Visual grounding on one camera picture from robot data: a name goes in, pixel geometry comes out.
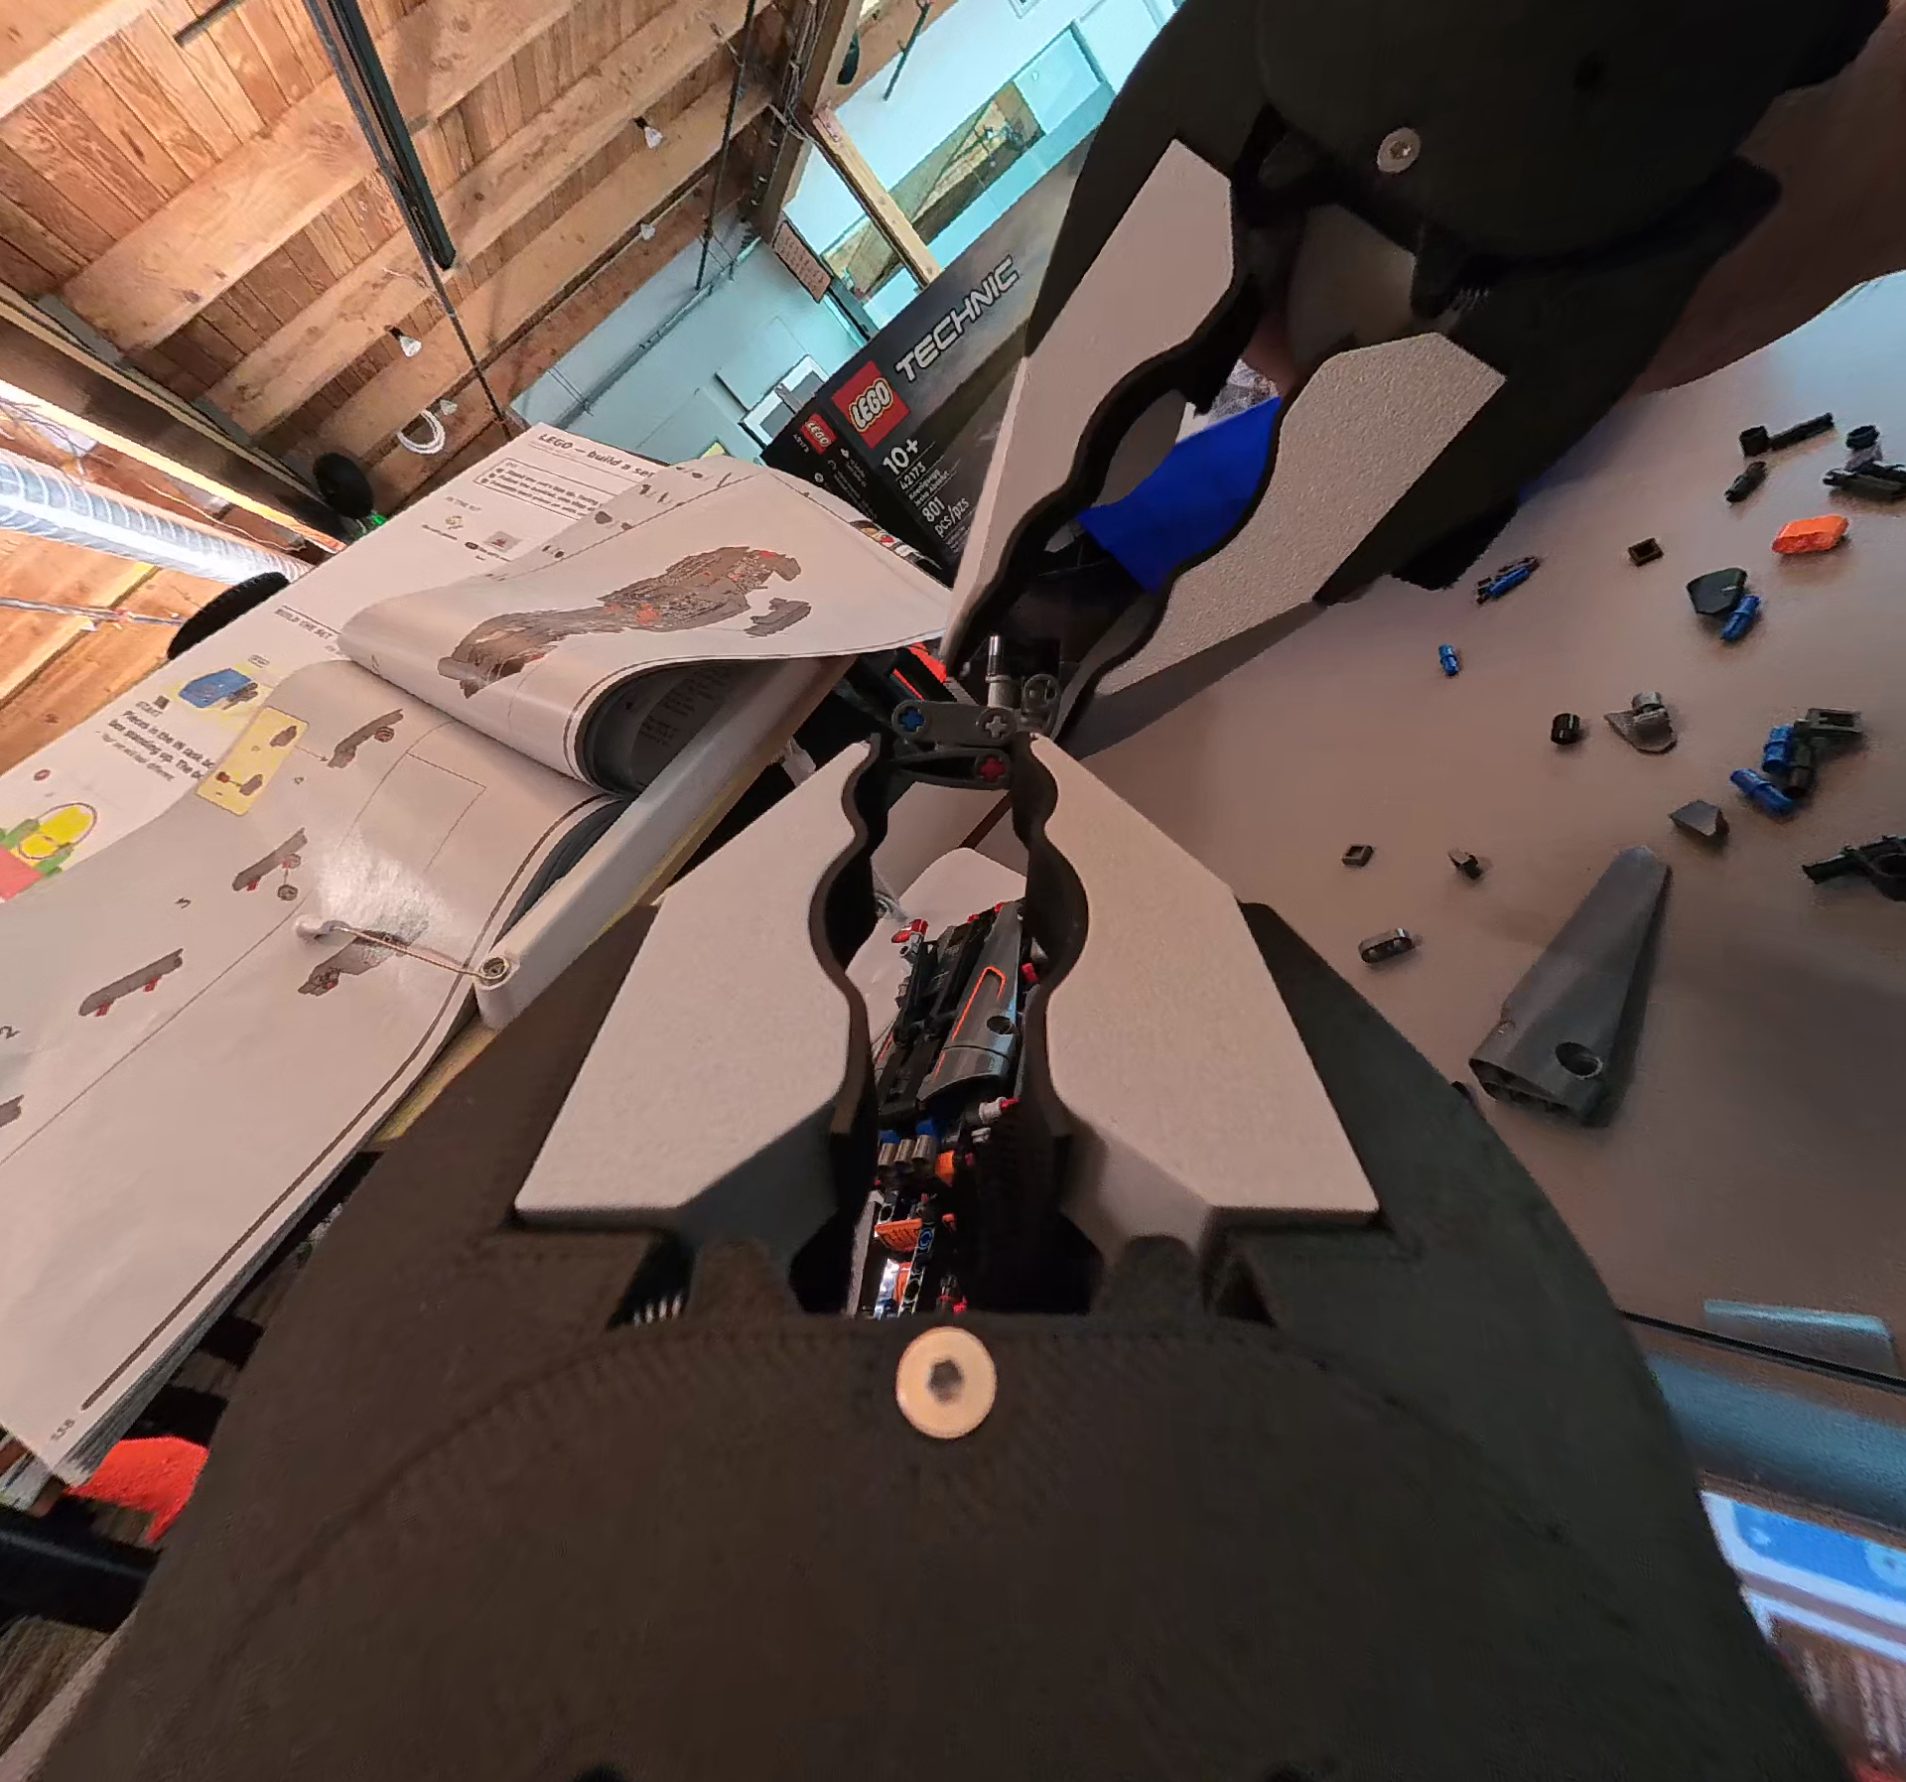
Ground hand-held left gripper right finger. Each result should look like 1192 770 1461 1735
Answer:
1017 737 1381 1279

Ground silver ventilation duct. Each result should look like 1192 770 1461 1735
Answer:
0 455 322 585

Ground scattered loose lego pieces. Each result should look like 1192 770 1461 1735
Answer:
1340 410 1906 965

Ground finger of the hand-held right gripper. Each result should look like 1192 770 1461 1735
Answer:
940 138 1251 668
1063 327 1512 761

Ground red fuzzy object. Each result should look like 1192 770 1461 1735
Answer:
64 1433 209 1547

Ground person's right forearm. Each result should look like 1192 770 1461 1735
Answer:
1637 8 1906 391

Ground black pole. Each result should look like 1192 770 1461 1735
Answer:
246 0 458 272

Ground lego instruction booklet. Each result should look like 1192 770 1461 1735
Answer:
0 426 957 1477

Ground small lego beam assembly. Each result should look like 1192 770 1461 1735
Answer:
856 637 1063 791

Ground long grey lego blade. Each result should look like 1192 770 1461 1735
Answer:
1472 847 1671 1128

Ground smartphone with lit screen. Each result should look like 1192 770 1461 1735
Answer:
1705 1492 1906 1782

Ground blue plastic bin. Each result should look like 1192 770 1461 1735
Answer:
1081 395 1285 592

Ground lego set box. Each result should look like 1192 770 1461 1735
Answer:
764 210 1094 585

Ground small grey metal tab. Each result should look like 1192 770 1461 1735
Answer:
1701 1297 1906 1380

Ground grey and black lego car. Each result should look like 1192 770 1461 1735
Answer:
856 902 1045 1319

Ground white book stand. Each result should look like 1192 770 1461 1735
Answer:
473 650 1029 1052

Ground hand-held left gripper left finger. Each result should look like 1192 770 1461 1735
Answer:
513 743 884 1314

